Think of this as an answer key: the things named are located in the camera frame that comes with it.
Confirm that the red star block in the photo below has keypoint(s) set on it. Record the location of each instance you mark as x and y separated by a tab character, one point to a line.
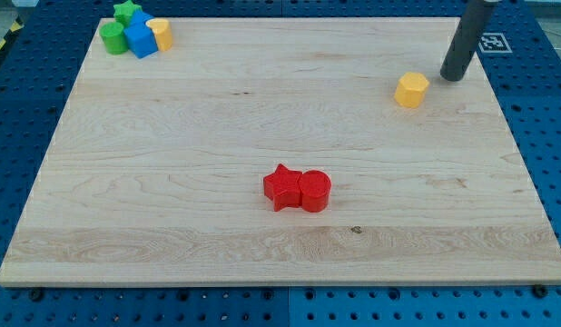
282	187

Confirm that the yellow hexagon block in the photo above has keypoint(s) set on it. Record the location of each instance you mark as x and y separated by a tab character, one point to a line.
411	89

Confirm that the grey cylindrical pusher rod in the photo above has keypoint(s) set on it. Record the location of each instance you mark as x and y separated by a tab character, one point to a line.
471	26

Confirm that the yellow semicircle block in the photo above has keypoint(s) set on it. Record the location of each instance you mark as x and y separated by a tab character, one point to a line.
161	28

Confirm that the wooden board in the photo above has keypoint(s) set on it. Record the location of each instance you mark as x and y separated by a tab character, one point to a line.
154	174

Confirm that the green cylinder block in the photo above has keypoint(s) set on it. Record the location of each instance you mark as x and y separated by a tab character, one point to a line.
113	38

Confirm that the white fiducial marker tag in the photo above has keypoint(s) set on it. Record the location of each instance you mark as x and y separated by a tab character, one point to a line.
494	43

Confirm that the blue cube block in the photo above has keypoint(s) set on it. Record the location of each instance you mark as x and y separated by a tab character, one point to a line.
140	40

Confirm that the red cylinder block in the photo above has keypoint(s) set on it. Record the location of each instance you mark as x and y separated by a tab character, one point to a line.
315	189

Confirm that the blue pentagon block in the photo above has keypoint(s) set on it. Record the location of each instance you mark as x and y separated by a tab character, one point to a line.
139	17

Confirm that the green star block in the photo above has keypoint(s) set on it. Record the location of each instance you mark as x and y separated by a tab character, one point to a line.
123	12

